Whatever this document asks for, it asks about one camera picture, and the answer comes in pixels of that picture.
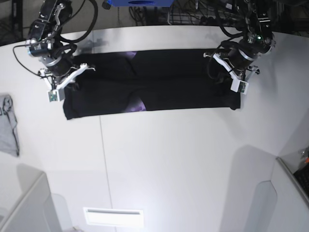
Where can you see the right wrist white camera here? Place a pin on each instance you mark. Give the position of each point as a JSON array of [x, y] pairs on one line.
[[53, 96]]

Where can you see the blue box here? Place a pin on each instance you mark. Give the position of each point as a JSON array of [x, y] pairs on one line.
[[151, 3]]

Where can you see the black keyboard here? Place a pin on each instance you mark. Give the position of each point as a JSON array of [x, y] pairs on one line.
[[302, 178]]

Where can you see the wrist white camera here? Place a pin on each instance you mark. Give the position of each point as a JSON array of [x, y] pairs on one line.
[[239, 86], [53, 96]]

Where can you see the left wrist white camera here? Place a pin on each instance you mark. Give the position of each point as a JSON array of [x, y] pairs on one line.
[[239, 86]]

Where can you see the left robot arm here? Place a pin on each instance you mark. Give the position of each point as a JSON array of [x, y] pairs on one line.
[[255, 37]]

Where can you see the black T-shirt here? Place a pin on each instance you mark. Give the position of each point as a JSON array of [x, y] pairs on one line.
[[153, 80]]

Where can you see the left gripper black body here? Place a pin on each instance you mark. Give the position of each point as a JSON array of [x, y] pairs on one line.
[[238, 59]]

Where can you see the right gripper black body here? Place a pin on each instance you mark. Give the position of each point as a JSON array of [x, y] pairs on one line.
[[57, 67]]

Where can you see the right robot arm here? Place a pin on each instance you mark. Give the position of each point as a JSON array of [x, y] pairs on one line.
[[44, 39]]

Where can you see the grey folded T-shirt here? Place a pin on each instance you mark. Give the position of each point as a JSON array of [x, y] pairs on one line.
[[9, 142]]

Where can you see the white label plate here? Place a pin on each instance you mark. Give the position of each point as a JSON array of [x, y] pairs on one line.
[[114, 217]]

